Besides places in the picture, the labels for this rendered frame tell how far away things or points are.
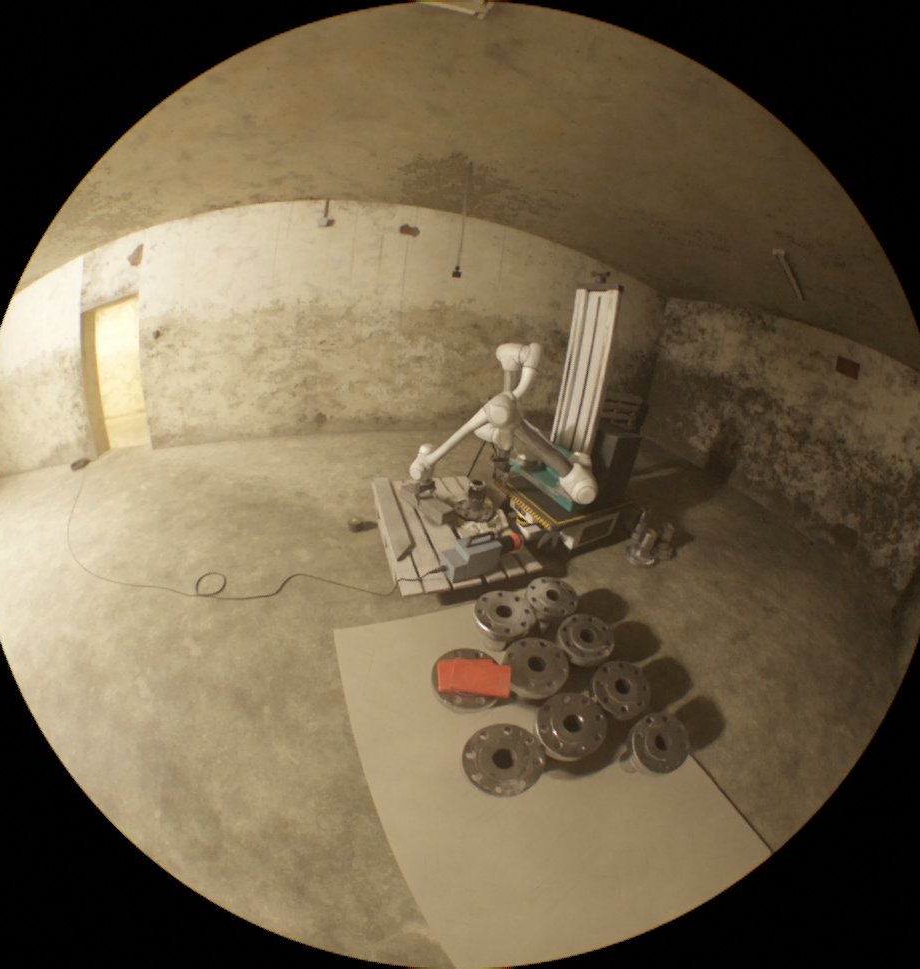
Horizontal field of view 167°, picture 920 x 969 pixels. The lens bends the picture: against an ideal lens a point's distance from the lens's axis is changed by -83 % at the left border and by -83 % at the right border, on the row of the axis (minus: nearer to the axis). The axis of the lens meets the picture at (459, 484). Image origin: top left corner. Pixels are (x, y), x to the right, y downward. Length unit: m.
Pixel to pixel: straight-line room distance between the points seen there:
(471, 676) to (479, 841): 0.64
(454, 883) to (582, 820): 0.49
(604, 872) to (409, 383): 4.45
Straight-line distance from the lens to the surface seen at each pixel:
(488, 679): 1.14
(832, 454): 5.63
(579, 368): 2.17
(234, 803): 1.44
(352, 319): 3.93
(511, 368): 2.12
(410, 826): 1.27
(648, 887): 1.55
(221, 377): 4.24
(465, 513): 2.07
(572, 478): 1.68
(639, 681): 1.41
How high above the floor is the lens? 1.29
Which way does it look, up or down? 27 degrees down
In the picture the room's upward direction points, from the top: 7 degrees clockwise
